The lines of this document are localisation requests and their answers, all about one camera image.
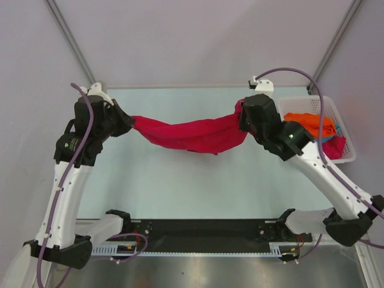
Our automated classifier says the orange t shirt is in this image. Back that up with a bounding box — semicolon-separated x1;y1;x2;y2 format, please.
284;113;337;139

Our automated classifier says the crimson red t shirt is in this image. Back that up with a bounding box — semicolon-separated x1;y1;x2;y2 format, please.
133;100;247;155

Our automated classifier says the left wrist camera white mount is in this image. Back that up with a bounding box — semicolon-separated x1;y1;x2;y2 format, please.
80;82;115;106

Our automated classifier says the right aluminium corner post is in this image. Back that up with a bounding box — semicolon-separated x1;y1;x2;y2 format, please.
313;0;364;82

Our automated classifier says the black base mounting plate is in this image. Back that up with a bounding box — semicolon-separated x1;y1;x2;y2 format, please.
122;219;313;245

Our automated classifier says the aluminium frame rail front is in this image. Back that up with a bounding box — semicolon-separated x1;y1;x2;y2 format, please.
308;221;373;248

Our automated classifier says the aluminium corner post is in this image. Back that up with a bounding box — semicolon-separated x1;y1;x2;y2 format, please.
313;0;364;82
43;0;96;84

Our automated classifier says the white slotted cable duct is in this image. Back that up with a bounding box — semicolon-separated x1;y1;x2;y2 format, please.
91;241;299;258

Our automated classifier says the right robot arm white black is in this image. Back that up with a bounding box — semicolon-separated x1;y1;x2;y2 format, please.
239;94;383;247

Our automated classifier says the white perforated plastic basket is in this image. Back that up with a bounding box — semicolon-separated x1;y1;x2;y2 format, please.
277;95;356;164

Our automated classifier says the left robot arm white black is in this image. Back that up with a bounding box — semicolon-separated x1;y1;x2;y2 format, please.
24;95;134;269

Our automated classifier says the teal t shirt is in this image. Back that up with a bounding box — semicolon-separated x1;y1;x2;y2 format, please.
322;124;341;143

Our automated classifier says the left aluminium corner post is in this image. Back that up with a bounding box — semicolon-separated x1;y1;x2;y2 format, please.
43;0;96;84

